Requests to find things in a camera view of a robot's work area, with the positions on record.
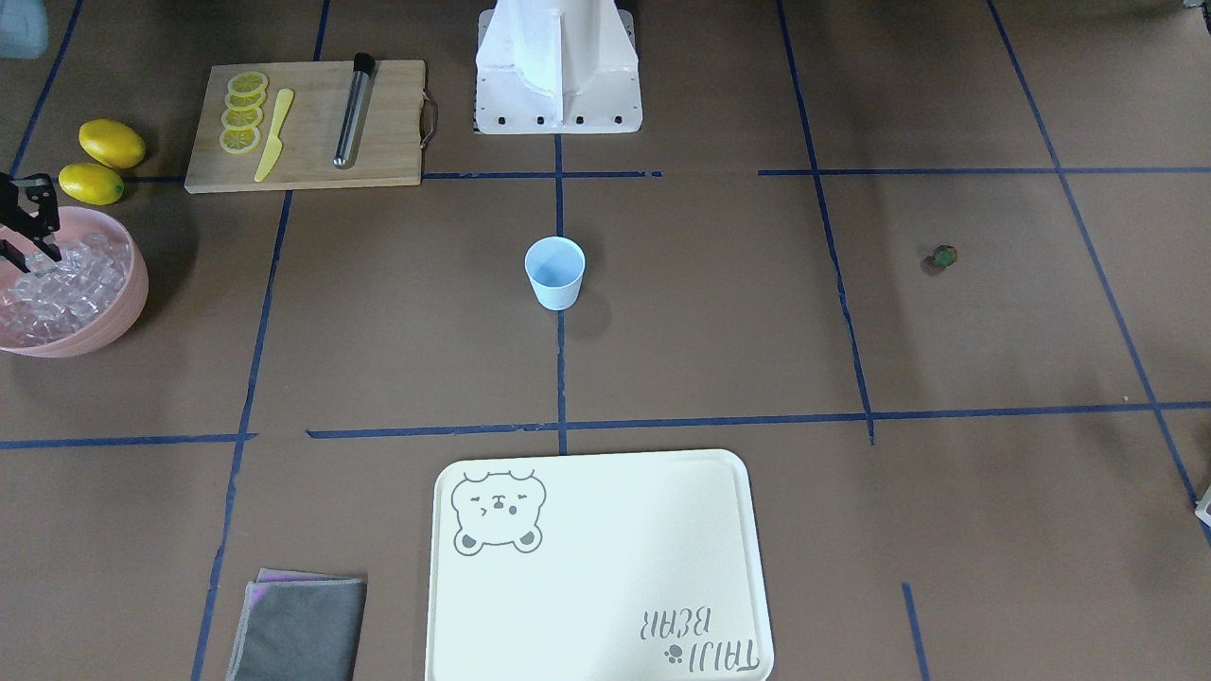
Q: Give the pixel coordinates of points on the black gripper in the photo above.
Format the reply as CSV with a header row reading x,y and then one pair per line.
x,y
26,219

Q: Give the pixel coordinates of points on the pile of clear ice cubes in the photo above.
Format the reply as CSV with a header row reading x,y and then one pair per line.
x,y
60,297

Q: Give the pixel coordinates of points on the light blue plastic cup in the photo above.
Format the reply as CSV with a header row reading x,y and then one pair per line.
x,y
555,267

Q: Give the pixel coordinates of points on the yellow lemon lower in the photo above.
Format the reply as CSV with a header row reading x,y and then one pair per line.
x,y
91,183

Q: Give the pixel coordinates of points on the yellow lemon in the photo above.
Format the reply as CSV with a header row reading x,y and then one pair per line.
x,y
91,183
112,143

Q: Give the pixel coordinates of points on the yellow lemon upper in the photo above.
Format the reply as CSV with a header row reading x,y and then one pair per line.
x,y
112,143

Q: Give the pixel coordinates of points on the pink bowl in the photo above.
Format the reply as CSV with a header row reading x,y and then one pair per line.
x,y
77,222

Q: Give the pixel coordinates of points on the lemon slice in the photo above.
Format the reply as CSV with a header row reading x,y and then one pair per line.
x,y
242,119
247,84
239,141
247,101

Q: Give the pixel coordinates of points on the yellow plastic knife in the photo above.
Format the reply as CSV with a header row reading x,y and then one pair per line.
x,y
273,145

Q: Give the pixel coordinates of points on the steel muddler black tip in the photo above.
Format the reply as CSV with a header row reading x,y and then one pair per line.
x,y
363,69

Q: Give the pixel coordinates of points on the wooden cutting board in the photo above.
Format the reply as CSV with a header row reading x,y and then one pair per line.
x,y
388,151

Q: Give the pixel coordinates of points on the grey folded cloth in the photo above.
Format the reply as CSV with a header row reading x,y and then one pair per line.
x,y
298,625

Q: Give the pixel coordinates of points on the cream bear serving tray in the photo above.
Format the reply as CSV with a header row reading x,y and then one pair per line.
x,y
616,566

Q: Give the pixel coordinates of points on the red strawberry on table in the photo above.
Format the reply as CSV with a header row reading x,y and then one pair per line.
x,y
944,256

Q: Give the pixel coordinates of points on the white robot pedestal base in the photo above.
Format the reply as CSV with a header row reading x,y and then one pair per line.
x,y
557,67

